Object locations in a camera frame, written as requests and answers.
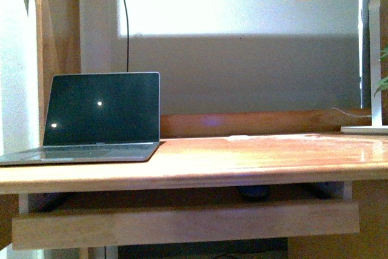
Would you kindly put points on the wooden pull-out keyboard tray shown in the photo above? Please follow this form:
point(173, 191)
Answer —
point(167, 225)

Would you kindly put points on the white desk grommet cap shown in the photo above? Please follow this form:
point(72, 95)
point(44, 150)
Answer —
point(238, 137)

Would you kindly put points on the grey open laptop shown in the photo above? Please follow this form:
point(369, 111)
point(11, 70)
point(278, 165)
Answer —
point(98, 118)

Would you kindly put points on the green plant leaves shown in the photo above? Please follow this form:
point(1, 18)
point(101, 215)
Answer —
point(382, 83)

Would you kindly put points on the wooden desk frame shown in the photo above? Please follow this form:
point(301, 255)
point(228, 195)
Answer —
point(279, 71)

